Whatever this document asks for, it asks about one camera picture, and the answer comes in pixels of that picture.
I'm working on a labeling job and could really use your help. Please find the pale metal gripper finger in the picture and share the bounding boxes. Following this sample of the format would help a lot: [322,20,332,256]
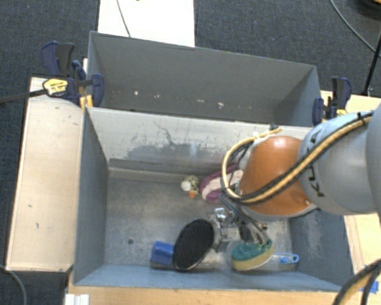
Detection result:
[206,206,237,236]
[213,232,238,255]

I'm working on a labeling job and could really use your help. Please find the green and yellow round sponge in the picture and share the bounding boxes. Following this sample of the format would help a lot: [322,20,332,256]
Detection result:
[229,234,276,276]

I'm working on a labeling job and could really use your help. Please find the black round mesh disc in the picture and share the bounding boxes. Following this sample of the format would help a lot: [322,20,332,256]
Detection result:
[171,216,218,274]

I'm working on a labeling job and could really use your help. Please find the purple and white cloth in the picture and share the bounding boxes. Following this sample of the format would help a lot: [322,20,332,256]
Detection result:
[198,162,246,206]

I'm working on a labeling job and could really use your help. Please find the white spotted toy animal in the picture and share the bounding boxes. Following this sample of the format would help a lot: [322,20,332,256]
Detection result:
[179,174,202,200]

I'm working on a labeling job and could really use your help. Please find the blue block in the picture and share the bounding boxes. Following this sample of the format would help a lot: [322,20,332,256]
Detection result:
[149,240,175,268]

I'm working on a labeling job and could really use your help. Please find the grey metal bin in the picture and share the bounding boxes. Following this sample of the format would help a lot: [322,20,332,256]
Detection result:
[65,30,377,305]

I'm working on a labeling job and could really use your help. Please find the pale wood board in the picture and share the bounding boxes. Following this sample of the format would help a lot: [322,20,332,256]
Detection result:
[4,75,93,277]

